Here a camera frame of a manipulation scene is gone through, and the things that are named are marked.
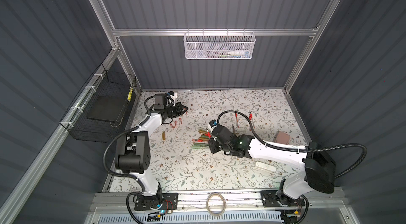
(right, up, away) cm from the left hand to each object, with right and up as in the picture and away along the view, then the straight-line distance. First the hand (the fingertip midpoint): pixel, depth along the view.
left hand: (189, 108), depth 91 cm
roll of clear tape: (+18, -44, -18) cm, 51 cm away
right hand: (+12, -17, -11) cm, 23 cm away
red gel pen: (+30, -8, +11) cm, 33 cm away
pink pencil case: (+55, -17, +1) cm, 58 cm away
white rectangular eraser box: (+39, -30, -10) cm, 50 cm away
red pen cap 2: (-8, -7, +14) cm, 17 cm away
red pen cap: (-10, -9, +11) cm, 18 cm away
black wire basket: (-41, -2, -19) cm, 45 cm away
